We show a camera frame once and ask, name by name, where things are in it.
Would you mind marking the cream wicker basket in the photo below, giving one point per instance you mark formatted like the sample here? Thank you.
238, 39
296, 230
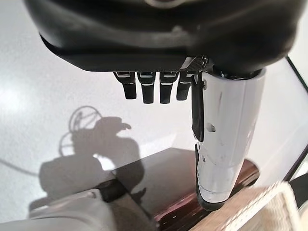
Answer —
276, 207

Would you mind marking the glossy brown stool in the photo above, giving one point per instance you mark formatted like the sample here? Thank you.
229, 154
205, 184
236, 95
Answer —
163, 173

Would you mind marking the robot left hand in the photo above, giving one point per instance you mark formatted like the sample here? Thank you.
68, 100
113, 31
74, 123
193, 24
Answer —
144, 36

